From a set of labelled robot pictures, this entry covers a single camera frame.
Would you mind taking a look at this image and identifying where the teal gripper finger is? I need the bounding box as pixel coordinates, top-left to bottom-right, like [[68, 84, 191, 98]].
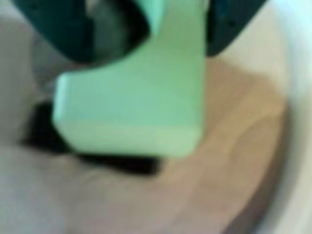
[[206, 0, 265, 57], [14, 0, 150, 65]]

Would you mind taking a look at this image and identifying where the light green L-shaped block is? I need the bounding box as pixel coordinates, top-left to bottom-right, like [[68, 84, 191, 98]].
[[52, 0, 208, 158]]

